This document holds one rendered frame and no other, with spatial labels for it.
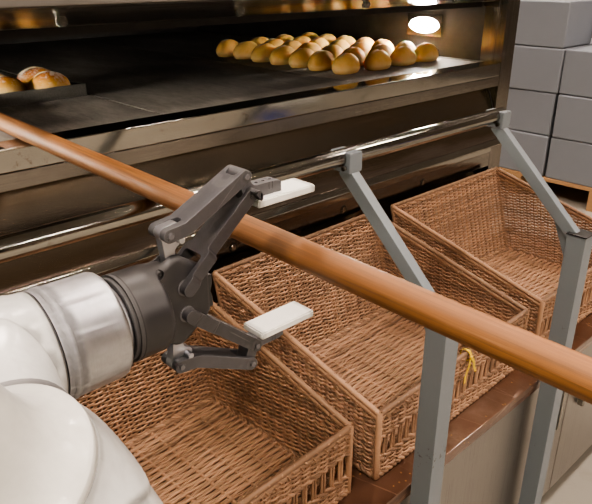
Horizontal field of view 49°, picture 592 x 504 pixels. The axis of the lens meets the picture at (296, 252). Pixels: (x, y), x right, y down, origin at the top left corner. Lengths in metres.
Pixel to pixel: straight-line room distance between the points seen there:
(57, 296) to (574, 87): 4.22
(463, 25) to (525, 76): 2.45
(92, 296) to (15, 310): 0.05
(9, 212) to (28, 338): 0.76
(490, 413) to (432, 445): 0.33
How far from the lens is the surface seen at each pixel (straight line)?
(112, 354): 0.50
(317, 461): 1.11
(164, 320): 0.52
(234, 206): 0.57
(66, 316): 0.49
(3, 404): 0.32
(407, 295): 0.55
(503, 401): 1.53
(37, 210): 1.23
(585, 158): 4.58
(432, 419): 1.14
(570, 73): 4.56
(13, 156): 1.17
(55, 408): 0.35
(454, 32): 2.28
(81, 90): 1.60
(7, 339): 0.46
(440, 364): 1.08
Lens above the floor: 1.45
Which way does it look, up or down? 24 degrees down
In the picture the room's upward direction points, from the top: straight up
